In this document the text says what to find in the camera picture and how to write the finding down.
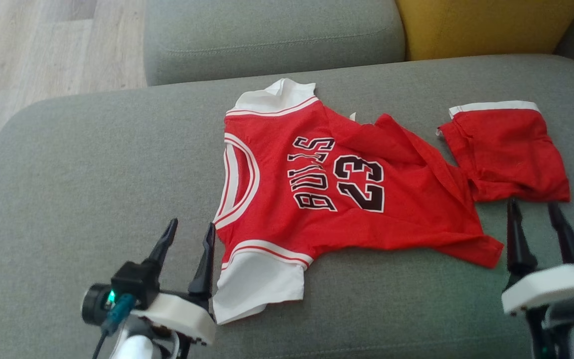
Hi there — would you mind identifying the wide yellow sofa back cushion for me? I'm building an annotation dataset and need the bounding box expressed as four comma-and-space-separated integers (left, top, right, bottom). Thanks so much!
395, 0, 574, 62

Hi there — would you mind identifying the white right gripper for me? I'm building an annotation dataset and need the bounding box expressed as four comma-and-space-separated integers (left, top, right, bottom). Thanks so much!
501, 198, 574, 316

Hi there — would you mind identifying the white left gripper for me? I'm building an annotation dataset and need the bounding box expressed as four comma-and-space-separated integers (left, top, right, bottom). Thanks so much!
133, 218, 217, 346

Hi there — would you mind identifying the red shorts white waistband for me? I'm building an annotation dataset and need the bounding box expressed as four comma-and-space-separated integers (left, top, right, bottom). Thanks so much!
435, 100, 572, 203

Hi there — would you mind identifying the large grey sofa seat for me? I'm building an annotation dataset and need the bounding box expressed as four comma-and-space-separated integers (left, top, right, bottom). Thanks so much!
0, 54, 574, 359

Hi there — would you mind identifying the black cable teal connector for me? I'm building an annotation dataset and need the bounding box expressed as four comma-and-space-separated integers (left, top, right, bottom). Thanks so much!
92, 293, 136, 359

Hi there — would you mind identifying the red basketball jersey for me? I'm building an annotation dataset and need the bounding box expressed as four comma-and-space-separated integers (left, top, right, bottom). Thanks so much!
211, 78, 504, 326

